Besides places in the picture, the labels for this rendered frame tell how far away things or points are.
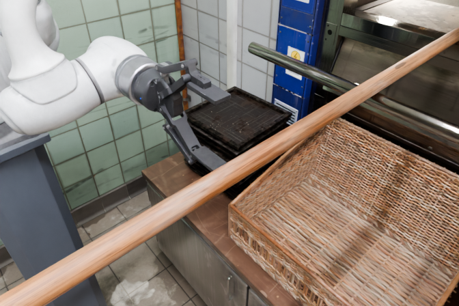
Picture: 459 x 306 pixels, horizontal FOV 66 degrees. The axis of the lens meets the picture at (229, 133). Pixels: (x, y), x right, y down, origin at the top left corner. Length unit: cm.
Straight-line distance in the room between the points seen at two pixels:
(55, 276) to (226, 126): 88
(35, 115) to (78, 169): 122
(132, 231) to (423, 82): 91
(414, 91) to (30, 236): 114
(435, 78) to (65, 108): 92
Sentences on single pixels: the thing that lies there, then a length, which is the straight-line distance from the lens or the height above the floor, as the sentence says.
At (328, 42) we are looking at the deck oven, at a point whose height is 108.
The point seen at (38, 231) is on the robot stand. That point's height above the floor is 72.
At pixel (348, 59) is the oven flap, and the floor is 104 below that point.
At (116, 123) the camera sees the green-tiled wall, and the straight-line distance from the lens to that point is 187.
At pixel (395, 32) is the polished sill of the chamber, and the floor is 117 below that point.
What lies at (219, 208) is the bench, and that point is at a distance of 125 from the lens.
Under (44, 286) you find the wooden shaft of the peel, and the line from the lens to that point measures 40.
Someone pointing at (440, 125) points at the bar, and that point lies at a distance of 70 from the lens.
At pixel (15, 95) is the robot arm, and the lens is 72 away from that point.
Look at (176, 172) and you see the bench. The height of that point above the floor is 58.
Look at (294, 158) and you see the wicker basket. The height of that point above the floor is 75.
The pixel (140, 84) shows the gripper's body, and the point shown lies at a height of 121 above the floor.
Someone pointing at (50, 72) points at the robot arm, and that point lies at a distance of 70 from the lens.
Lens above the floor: 151
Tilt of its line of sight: 36 degrees down
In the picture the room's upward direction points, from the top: straight up
